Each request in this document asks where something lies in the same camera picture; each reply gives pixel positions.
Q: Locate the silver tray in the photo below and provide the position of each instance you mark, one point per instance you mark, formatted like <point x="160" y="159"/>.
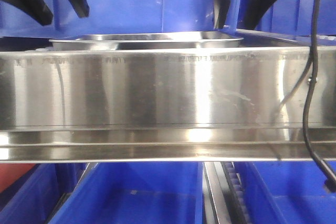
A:
<point x="76" y="44"/>
<point x="175" y="36"/>

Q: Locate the blue bin upper right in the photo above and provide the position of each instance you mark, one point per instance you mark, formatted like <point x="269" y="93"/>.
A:
<point x="294" y="17"/>

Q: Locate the blue bin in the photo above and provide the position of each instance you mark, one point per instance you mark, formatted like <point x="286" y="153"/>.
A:
<point x="112" y="17"/>
<point x="294" y="17"/>
<point x="34" y="197"/>
<point x="142" y="192"/>
<point x="285" y="192"/>

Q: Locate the blue bin upper centre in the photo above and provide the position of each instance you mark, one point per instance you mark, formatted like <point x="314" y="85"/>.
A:
<point x="112" y="17"/>

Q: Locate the red object lower left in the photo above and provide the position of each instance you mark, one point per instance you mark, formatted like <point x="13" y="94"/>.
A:
<point x="9" y="173"/>

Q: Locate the blue bin lower right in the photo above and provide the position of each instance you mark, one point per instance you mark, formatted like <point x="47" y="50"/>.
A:
<point x="285" y="192"/>

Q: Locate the blue bin lower centre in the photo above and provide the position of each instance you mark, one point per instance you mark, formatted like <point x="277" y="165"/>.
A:
<point x="142" y="192"/>

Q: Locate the blue bin lower left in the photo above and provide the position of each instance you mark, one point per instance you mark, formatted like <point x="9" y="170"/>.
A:
<point x="34" y="197"/>

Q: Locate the roller conveyor track right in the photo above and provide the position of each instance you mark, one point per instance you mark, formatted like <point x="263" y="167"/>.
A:
<point x="223" y="197"/>

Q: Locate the steel shelf side rail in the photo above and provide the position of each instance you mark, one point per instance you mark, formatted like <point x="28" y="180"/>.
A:
<point x="265" y="39"/>

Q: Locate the silver screw on rail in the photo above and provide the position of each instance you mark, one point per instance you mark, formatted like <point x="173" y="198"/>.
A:
<point x="310" y="80"/>

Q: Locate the stainless steel shelf front rail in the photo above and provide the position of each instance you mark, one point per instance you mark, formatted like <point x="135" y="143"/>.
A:
<point x="230" y="104"/>

